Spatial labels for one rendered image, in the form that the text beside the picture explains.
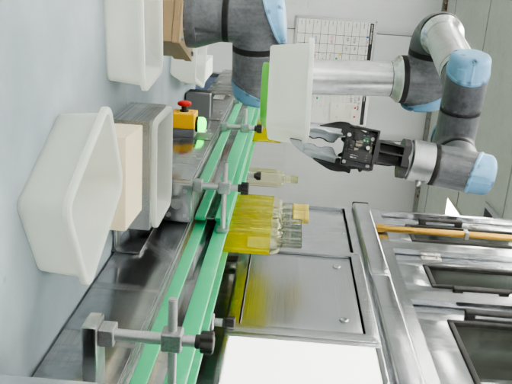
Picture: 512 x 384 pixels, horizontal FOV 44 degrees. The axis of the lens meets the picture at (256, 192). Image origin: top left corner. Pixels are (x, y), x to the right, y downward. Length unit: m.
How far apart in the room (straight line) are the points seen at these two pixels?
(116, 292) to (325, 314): 0.55
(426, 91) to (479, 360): 0.63
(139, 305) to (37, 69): 0.44
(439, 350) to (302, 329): 0.32
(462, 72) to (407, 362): 0.59
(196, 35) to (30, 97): 0.70
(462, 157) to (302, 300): 0.58
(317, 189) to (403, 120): 1.29
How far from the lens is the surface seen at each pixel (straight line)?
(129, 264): 1.27
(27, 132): 0.88
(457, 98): 1.22
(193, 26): 1.50
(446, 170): 1.16
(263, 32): 1.50
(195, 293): 1.20
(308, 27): 7.34
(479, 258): 2.05
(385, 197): 7.84
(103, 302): 1.14
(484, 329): 1.67
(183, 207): 1.46
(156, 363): 1.02
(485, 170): 1.18
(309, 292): 1.60
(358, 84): 1.57
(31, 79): 0.89
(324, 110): 7.48
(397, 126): 7.61
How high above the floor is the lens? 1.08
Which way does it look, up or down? 2 degrees down
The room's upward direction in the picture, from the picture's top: 94 degrees clockwise
